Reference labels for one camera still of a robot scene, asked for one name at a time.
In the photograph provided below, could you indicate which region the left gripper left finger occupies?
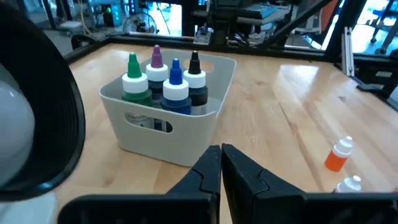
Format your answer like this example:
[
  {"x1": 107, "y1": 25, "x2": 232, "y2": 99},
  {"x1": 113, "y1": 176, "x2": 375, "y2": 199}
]
[{"x1": 57, "y1": 144, "x2": 222, "y2": 224}]

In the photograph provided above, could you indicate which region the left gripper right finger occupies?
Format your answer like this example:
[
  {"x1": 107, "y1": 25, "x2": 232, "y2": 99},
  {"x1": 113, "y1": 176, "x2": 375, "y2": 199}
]
[{"x1": 221, "y1": 142, "x2": 398, "y2": 224}]

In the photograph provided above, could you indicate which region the small lemon yellow coloring bottle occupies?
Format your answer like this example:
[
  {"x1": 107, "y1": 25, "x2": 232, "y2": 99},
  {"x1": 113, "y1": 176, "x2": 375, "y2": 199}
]
[{"x1": 324, "y1": 136, "x2": 354, "y2": 173}]

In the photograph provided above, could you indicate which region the large blue candy color bottle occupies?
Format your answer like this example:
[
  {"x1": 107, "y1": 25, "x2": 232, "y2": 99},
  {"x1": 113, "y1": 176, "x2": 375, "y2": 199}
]
[{"x1": 160, "y1": 58, "x2": 193, "y2": 115}]

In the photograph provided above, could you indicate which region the large black candy color bottle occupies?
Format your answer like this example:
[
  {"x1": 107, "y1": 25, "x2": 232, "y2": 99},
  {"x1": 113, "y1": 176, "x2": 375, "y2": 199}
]
[{"x1": 182, "y1": 50, "x2": 209, "y2": 116}]

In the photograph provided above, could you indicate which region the large green candy color bottle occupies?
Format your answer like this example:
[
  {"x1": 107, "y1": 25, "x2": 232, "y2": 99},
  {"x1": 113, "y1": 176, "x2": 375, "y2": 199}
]
[{"x1": 121, "y1": 52, "x2": 155, "y2": 108}]

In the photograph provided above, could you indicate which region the large violet candy color bottle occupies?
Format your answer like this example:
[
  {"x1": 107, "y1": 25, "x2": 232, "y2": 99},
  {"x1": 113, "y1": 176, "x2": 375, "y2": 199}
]
[{"x1": 145, "y1": 44, "x2": 169, "y2": 106}]

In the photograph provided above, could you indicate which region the small maroon food coloring bottle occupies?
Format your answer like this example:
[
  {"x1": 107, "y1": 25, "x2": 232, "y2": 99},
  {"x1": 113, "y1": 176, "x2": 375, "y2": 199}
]
[{"x1": 335, "y1": 175, "x2": 363, "y2": 194}]

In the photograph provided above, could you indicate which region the grey plastic storage bin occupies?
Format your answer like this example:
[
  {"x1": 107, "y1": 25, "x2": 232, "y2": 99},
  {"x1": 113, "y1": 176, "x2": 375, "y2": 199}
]
[{"x1": 99, "y1": 49, "x2": 237, "y2": 167}]

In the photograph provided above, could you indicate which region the white spotlight lamp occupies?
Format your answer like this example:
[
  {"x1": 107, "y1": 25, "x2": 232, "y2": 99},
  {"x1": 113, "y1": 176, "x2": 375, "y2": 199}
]
[{"x1": 0, "y1": 2, "x2": 86, "y2": 224}]

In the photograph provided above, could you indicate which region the black round floor fan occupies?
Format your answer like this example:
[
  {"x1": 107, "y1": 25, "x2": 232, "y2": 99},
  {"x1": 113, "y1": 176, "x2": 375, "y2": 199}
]
[{"x1": 123, "y1": 12, "x2": 159, "y2": 34}]

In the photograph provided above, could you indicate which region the silver aluminium extrusion post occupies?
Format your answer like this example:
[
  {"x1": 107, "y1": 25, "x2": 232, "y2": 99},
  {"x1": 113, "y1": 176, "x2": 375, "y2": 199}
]
[{"x1": 340, "y1": 26, "x2": 355, "y2": 77}]

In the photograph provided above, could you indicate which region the yellow hanging cable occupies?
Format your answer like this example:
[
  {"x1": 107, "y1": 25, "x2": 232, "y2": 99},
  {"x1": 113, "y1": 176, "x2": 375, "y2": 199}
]
[{"x1": 78, "y1": 0, "x2": 91, "y2": 35}]

